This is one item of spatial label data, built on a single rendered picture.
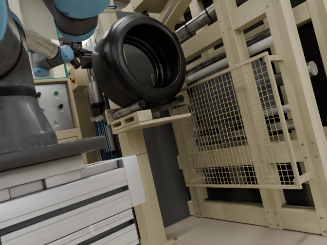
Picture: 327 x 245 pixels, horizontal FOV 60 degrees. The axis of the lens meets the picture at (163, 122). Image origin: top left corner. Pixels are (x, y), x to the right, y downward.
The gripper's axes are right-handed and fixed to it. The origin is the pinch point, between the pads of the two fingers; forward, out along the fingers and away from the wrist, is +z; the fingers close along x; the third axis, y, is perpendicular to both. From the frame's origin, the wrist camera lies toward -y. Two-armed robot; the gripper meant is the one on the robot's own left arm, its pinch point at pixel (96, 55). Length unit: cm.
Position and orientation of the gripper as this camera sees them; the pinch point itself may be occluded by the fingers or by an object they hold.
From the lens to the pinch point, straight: 165.1
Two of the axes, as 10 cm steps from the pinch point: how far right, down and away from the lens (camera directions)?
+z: 8.2, -0.3, 5.7
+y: -1.3, -9.8, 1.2
